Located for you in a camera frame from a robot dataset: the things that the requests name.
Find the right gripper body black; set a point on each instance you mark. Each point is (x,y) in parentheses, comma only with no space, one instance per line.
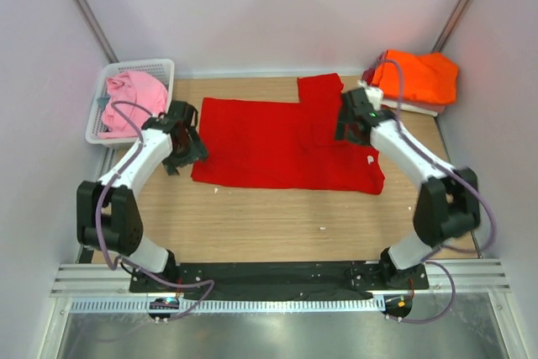
(344,118)

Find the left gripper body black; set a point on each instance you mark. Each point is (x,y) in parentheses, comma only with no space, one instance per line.
(184,149)

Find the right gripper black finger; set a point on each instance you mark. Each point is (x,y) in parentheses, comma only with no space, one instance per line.
(356,136)
(340,132)

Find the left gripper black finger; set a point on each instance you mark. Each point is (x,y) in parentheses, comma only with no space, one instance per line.
(173,162)
(196,149)

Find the red t shirt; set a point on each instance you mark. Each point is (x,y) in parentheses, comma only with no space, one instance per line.
(368,75)
(259,144)

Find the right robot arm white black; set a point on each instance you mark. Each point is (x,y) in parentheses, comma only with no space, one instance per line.
(446,208)

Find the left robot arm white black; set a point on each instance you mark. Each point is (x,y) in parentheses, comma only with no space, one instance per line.
(107,215)

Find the red folded t shirt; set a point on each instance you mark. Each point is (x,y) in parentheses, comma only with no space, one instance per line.
(368,75)

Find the white plastic basket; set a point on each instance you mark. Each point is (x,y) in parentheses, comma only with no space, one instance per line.
(161,69)

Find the white folded t shirt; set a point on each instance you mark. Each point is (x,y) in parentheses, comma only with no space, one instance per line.
(410,107)

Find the orange folded t shirt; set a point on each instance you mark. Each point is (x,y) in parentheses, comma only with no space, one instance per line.
(429,78)

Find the pink folded t shirt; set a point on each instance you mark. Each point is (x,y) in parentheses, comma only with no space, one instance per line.
(440,108)

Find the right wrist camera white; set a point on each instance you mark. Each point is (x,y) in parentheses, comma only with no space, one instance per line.
(374,94)

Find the white slotted cable duct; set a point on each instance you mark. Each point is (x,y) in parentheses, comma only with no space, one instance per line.
(167,305)

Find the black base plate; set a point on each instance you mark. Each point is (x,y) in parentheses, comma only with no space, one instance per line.
(299,281)

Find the aluminium rail frame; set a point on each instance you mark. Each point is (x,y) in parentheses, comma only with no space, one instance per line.
(469,275)

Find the left corner aluminium post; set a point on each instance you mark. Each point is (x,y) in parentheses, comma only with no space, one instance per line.
(96,29)

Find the corner aluminium post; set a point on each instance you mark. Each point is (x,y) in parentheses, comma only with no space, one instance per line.
(96,29)
(462,1)

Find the right corner aluminium post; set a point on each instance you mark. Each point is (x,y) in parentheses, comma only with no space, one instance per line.
(462,1)

